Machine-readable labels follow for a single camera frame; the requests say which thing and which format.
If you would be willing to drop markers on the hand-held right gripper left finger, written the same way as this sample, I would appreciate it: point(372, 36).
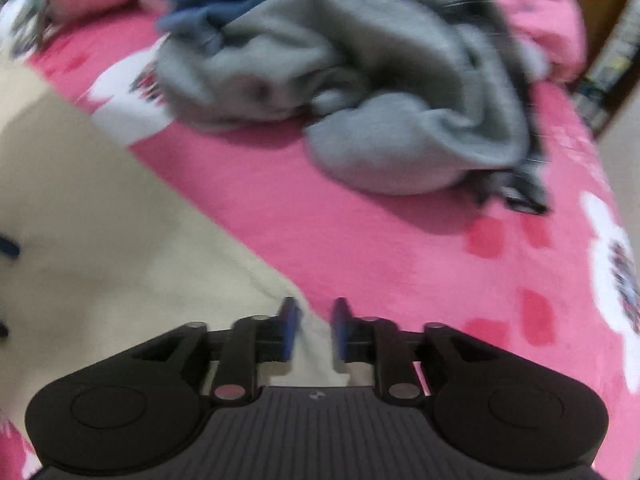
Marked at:
point(289, 327)

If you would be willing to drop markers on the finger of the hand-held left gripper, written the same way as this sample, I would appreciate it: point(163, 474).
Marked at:
point(7, 248)

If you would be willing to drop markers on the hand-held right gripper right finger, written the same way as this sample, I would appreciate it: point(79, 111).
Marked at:
point(341, 330)

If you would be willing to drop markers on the beige pants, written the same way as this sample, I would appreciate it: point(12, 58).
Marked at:
point(100, 235)

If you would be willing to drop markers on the pink floral bedsheet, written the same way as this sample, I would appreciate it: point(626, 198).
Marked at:
point(350, 220)

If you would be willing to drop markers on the grey sweatshirt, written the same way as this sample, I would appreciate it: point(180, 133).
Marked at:
point(350, 70)

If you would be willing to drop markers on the plaid shirt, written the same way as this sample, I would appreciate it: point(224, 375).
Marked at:
point(500, 20)

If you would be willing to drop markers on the pink quilt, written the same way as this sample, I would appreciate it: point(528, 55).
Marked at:
point(540, 10)

